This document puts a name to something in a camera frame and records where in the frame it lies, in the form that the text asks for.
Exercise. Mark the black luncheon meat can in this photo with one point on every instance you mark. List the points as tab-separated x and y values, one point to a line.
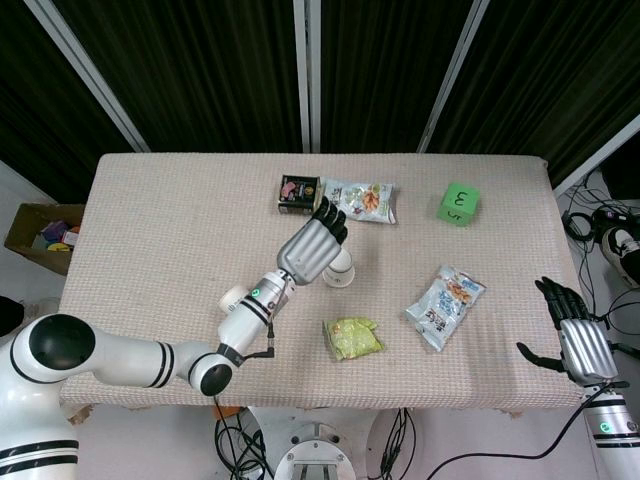
297	192

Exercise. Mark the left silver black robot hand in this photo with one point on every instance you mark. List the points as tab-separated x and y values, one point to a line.
305	252

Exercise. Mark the silver blue snack bag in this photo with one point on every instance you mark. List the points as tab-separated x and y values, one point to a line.
445	310

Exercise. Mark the white paper cup blue print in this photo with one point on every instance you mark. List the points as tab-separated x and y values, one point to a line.
339	276

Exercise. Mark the white green snack bag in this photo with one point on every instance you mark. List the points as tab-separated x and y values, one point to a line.
367	200

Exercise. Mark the beige waffle tablecloth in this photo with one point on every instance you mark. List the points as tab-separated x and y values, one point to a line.
165	240

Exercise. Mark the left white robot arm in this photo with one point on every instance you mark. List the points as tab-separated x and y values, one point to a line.
125	357

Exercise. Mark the brown cardboard box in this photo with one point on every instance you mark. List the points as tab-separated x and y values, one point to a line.
30	220

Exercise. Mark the white frame post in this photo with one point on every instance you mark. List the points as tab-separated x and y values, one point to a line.
452	75
307	75
90	75
595	155

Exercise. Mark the black curtain panel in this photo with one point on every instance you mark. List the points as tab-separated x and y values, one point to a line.
30	100
550	65
200	65
385	65

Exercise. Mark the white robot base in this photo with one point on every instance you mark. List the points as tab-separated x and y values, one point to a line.
315	445

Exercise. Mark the green numbered foam cube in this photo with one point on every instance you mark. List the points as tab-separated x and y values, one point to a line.
457	202

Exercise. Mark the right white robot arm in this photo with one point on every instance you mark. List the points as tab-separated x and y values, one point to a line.
612	435

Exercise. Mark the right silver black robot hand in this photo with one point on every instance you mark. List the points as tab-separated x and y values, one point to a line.
587	350

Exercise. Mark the purple toy piece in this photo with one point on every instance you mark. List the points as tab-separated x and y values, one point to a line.
52	232

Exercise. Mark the light green snack packet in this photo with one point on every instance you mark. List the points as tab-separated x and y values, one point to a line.
352	340

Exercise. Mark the black white sneaker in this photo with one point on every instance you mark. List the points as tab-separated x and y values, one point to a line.
620	245

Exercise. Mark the yellow toy piece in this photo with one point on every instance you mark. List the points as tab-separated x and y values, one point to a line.
57	246

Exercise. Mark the black equipment box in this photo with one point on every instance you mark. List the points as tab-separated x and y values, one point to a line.
622	175

